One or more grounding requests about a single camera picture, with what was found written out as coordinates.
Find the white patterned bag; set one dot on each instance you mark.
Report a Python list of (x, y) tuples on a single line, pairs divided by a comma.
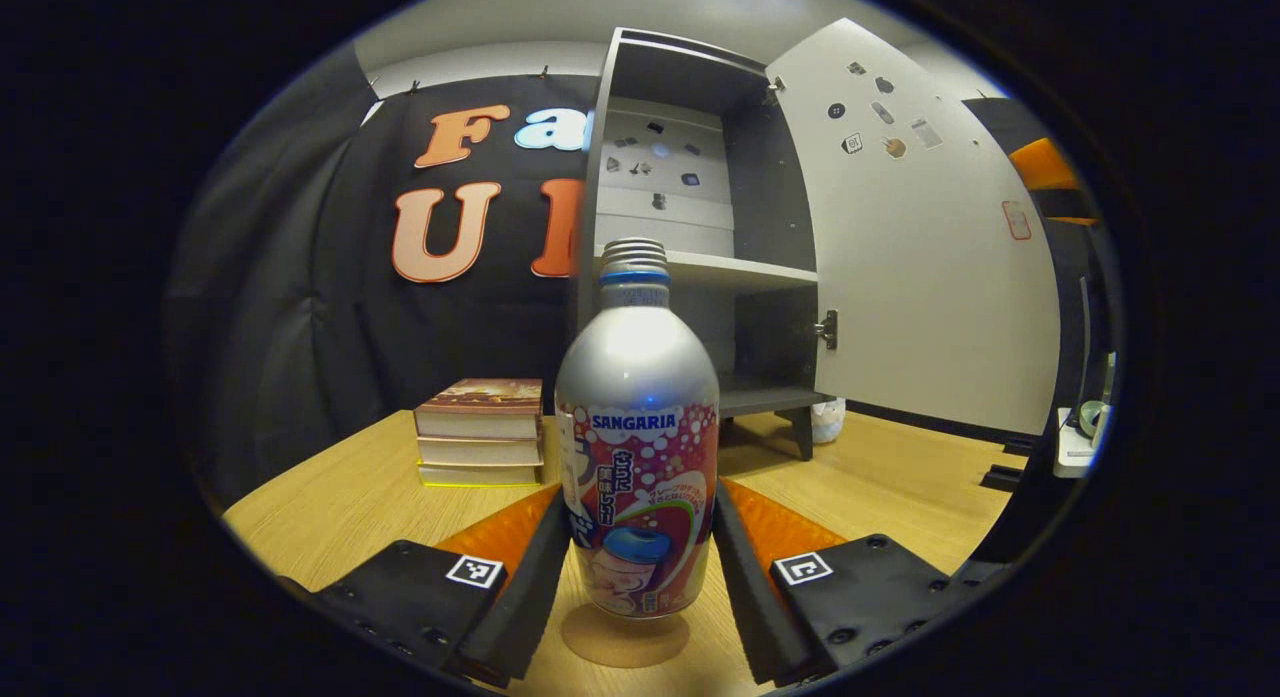
[(828, 422)]

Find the silver bottle with red label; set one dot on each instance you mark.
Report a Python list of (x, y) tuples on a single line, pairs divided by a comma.
[(640, 377)]

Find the metal door hinge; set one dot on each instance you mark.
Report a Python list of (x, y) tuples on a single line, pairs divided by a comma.
[(828, 329)]

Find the white cabinet door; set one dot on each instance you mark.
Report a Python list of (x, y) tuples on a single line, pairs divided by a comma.
[(930, 297)]

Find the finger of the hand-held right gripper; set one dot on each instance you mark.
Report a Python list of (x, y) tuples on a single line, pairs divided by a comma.
[(1045, 167)]

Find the brown round coaster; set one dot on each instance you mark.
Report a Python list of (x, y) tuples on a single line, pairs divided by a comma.
[(625, 642)]

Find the book with pale pages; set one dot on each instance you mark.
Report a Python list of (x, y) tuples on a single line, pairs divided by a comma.
[(480, 450)]

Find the brown cover book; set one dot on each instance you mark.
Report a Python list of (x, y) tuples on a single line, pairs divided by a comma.
[(480, 407)]

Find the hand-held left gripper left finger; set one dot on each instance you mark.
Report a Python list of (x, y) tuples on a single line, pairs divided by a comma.
[(525, 607)]

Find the yellow cover book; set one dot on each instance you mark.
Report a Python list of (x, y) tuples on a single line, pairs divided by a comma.
[(480, 474)]

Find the black backdrop cloth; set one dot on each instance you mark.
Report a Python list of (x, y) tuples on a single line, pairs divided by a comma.
[(300, 277)]

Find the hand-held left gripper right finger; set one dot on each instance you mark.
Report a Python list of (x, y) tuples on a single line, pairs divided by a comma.
[(750, 607)]

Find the black bracket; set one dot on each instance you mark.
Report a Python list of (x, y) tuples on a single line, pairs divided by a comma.
[(1018, 445), (1000, 479)]

